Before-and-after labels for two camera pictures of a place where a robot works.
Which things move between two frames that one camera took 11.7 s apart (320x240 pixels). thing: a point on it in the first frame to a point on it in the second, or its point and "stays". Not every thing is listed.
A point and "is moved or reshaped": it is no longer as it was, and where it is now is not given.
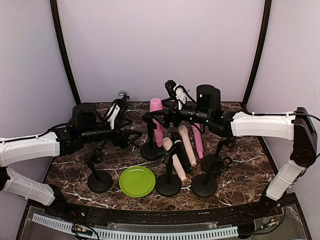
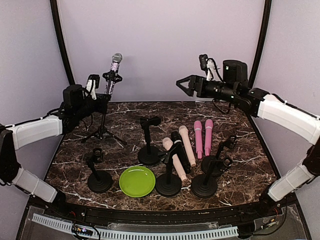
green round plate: (137, 181) stays
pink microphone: (198, 139) to (208, 130)
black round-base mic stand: (168, 184) stays
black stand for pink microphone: (151, 151) is moved or reshaped
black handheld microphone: (176, 139) stays
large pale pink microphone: (167, 143) stays
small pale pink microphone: (184, 131) stays
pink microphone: (156, 106) to (198, 131)
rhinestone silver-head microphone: (121, 93) to (117, 58)
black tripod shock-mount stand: (128, 135) to (113, 75)
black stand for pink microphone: (98, 181) stays
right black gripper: (167, 113) to (195, 79)
